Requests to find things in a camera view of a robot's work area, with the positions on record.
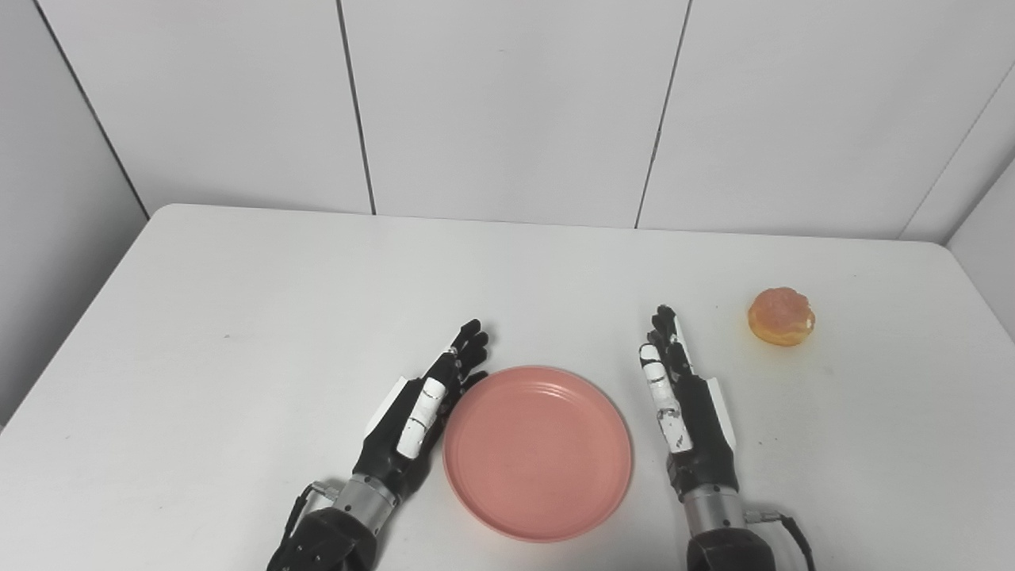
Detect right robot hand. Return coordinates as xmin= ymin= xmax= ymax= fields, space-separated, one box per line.
xmin=638 ymin=305 xmax=740 ymax=502

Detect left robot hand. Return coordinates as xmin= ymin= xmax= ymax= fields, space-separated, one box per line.
xmin=352 ymin=319 xmax=490 ymax=501

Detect pink plate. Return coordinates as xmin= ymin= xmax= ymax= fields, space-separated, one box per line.
xmin=442 ymin=365 xmax=634 ymax=544

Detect cream puff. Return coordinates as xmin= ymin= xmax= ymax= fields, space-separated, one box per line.
xmin=747 ymin=287 xmax=817 ymax=347

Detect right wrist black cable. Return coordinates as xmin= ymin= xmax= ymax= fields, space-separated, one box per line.
xmin=744 ymin=511 xmax=818 ymax=571

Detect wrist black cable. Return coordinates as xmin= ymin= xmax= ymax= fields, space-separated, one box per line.
xmin=266 ymin=481 xmax=340 ymax=571
xmin=744 ymin=511 xmax=818 ymax=571

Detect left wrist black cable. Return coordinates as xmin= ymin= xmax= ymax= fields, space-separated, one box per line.
xmin=266 ymin=481 xmax=340 ymax=571

